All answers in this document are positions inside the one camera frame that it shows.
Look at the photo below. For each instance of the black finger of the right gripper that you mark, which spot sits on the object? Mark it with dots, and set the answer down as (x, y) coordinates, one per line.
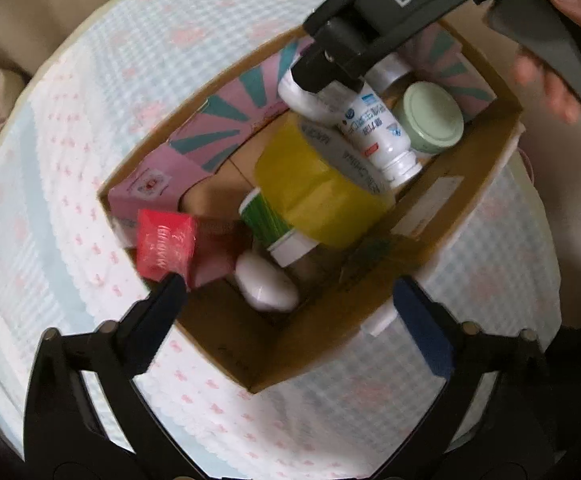
(314, 71)

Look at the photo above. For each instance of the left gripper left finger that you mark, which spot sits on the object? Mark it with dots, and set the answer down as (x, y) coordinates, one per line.
(85, 417)

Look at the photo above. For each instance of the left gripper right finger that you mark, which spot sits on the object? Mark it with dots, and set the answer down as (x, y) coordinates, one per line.
(483, 423)

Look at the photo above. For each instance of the white medicine bottle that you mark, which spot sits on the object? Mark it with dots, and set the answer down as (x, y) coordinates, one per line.
(363, 118)

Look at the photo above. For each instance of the pale green cream jar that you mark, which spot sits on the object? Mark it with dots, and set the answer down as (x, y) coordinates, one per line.
(430, 117)

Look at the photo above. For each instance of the yellow tape roll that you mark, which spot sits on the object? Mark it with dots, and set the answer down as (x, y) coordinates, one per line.
(319, 184)

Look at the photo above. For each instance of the cardboard box with pink lining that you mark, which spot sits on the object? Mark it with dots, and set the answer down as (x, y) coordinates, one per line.
(234, 133)

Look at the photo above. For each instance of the green label white jar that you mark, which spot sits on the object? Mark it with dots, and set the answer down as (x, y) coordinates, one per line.
(283, 242)

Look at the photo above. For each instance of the red rectangular box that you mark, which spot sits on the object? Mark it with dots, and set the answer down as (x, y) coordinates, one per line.
(201, 250)

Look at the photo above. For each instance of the red lid jar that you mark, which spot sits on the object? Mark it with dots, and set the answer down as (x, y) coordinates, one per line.
(387, 72)

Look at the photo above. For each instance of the person's right hand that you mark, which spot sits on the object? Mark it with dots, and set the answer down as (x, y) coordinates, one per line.
(560, 99)

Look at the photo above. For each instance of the checkered floral bed cover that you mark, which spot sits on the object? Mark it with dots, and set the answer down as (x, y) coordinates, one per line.
(128, 67)

